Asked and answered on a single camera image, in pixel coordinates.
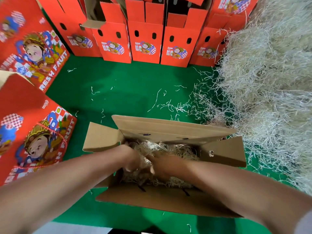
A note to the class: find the person's left forearm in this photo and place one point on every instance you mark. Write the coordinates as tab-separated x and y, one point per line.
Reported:
53	187

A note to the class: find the small straw filler clump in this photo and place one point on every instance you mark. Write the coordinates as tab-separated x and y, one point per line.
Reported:
183	151

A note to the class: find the pile of wood wool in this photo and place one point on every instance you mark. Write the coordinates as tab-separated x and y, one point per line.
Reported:
268	80

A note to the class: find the person's right forearm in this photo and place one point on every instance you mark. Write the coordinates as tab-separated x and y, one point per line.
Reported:
248	192

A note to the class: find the group of red boxes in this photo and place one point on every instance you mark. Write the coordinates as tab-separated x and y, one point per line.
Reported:
29	134

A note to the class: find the person's left hand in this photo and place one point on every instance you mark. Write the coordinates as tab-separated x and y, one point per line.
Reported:
130	158

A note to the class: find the red cardboard box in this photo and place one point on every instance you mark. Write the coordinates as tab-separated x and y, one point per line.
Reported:
165	129
193	0
234	7
78	39
114	46
178	51
207	51
145	46

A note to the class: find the person's right hand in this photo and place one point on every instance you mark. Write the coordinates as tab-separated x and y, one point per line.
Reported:
168	167

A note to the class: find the grey shirt sleeve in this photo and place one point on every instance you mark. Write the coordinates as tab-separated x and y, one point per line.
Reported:
304	224

